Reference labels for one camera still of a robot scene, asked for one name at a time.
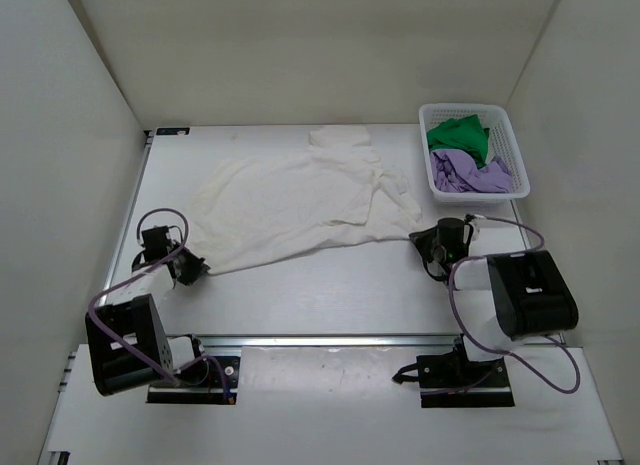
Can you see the white plastic basket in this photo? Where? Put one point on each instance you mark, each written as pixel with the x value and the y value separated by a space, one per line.
pixel 502 143

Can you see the cream white t-shirt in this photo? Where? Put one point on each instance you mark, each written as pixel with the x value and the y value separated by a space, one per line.
pixel 335 192

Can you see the green t-shirt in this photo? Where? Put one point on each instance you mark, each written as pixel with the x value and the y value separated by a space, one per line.
pixel 466 134

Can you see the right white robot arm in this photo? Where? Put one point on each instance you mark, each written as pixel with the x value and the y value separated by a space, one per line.
pixel 529 293

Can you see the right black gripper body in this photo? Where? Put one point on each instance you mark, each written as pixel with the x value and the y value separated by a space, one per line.
pixel 426 242

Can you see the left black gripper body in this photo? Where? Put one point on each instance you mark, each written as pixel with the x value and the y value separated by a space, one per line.
pixel 189 267

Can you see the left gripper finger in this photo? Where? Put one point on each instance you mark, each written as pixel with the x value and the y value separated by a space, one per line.
pixel 189 261
pixel 188 272

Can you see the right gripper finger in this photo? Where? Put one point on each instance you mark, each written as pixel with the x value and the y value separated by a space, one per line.
pixel 427 250
pixel 422 239

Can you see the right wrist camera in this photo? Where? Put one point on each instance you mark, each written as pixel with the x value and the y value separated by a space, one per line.
pixel 474 222

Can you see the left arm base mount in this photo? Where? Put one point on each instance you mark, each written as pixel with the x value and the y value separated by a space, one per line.
pixel 206 375

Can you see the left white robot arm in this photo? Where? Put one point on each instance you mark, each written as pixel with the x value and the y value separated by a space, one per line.
pixel 127 342

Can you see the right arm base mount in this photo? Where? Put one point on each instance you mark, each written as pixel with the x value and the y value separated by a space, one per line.
pixel 452 381

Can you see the purple t-shirt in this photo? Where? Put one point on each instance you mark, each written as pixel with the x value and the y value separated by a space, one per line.
pixel 455 171

